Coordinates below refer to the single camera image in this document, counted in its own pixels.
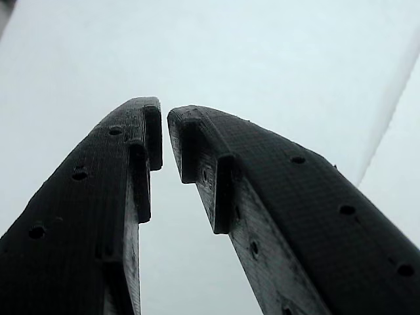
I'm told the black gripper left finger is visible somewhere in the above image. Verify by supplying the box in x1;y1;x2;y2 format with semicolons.
0;95;163;315

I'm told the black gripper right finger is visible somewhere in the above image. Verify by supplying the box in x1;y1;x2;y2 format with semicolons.
166;104;420;315

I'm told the white paper sheet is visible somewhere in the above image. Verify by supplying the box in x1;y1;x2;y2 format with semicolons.
0;0;420;315

